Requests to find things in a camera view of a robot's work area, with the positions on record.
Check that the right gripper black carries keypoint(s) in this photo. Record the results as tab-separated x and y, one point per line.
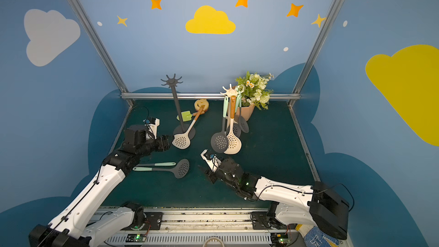
212	172

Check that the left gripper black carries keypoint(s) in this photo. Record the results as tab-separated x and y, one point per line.
162	142

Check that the cream skimmer wooden handle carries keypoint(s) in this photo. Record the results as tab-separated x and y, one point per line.
234	143
182	141

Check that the dark grey utensil rack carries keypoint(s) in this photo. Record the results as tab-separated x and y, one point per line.
172	83

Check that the grey skimmer mint handle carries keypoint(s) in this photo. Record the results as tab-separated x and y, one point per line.
219	141
241	121
180	170

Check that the cream utensil rack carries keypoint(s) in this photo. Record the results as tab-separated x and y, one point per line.
230	92

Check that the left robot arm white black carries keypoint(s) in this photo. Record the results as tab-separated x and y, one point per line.
71	227

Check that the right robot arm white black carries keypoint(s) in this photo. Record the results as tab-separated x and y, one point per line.
317	205

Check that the grey skimmer far left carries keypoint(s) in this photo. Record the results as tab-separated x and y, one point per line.
158	164

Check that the yellow smiley sponge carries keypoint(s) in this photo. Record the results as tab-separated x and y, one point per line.
201	104

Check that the pink pot with flowers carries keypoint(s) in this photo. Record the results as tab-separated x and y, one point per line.
254	92

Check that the yellow blue work glove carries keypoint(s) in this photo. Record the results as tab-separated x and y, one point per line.
314	237

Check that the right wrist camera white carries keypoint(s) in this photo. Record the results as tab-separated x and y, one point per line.
211	159

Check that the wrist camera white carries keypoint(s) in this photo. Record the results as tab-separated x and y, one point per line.
152	125
211	159

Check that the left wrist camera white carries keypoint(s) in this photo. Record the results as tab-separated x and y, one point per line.
152	125

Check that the small green trowel wooden handle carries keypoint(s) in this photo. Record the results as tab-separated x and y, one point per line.
186	116

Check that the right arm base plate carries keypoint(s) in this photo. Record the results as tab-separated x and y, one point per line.
261	221

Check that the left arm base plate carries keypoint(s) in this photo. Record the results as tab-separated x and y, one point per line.
152	222

